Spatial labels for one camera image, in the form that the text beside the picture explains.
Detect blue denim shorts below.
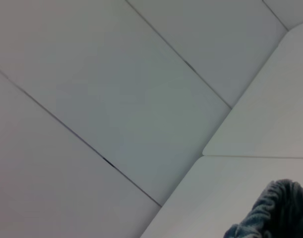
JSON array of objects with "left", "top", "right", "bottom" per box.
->
[{"left": 224, "top": 178, "right": 303, "bottom": 238}]

